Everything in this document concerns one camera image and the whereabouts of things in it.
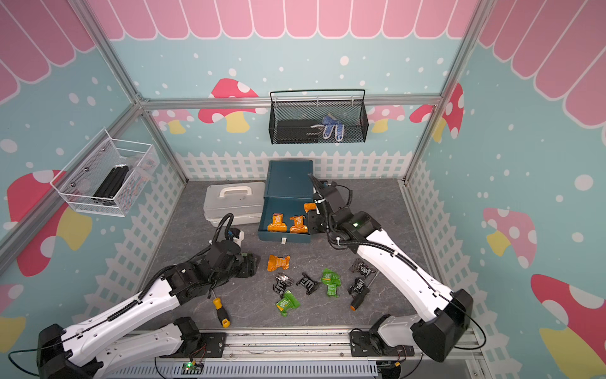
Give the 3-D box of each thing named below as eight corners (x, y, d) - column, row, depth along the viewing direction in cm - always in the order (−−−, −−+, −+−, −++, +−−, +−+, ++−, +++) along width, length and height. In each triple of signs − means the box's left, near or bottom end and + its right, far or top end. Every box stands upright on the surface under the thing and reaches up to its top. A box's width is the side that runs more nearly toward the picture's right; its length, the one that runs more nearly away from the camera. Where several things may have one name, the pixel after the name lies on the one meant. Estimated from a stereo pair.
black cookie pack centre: (295, 286, 88) (295, 284, 87) (303, 274, 91) (303, 272, 90) (311, 297, 86) (311, 295, 84) (319, 284, 89) (320, 282, 87)
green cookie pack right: (317, 291, 87) (318, 288, 85) (324, 270, 92) (324, 267, 90) (337, 297, 86) (338, 295, 84) (343, 276, 91) (343, 273, 89)
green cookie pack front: (284, 319, 81) (284, 317, 80) (273, 303, 85) (273, 302, 83) (300, 305, 84) (300, 303, 82) (289, 291, 87) (288, 289, 86)
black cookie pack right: (346, 292, 86) (347, 289, 84) (357, 279, 89) (358, 276, 87) (355, 299, 85) (356, 297, 83) (365, 286, 88) (367, 283, 86)
